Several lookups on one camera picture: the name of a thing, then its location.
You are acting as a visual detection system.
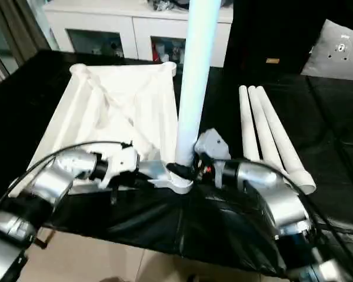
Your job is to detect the white plastic table top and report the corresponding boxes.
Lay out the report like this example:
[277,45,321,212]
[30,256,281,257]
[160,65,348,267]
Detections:
[7,61,195,198]

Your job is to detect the white plastic table leg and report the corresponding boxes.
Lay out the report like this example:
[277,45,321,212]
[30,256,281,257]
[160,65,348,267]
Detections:
[238,85,261,161]
[175,0,221,170]
[255,85,316,194]
[248,85,283,177]

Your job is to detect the black work mat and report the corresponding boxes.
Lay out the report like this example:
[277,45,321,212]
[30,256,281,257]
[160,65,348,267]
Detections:
[0,49,353,278]

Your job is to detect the dark right robot foot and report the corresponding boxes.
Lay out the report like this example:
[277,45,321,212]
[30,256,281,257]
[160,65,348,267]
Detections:
[188,273,215,282]

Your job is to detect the white glass-door cabinet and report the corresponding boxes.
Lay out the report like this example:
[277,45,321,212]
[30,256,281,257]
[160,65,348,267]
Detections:
[42,0,235,67]

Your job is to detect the black box with gold label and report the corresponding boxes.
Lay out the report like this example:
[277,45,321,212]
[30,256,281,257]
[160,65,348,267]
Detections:
[223,0,327,76]

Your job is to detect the grey cushion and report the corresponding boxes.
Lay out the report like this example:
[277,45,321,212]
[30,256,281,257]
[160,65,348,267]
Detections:
[299,19,353,82]

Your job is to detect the beige curtain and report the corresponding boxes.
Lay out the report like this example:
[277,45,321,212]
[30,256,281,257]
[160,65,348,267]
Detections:
[0,0,52,89]

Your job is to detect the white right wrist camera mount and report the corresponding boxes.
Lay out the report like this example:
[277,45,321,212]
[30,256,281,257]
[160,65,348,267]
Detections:
[194,127,232,189]

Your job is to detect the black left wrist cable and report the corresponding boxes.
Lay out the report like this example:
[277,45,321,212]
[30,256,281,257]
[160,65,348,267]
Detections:
[0,140,134,218]

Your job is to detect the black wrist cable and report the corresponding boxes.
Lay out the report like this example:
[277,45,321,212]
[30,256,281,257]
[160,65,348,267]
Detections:
[0,140,134,218]
[226,160,353,274]

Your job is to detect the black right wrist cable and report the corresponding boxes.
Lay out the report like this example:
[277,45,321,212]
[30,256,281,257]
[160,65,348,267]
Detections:
[226,160,353,274]

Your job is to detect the black tangled straps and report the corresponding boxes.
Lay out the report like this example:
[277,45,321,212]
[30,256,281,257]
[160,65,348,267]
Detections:
[152,0,189,12]

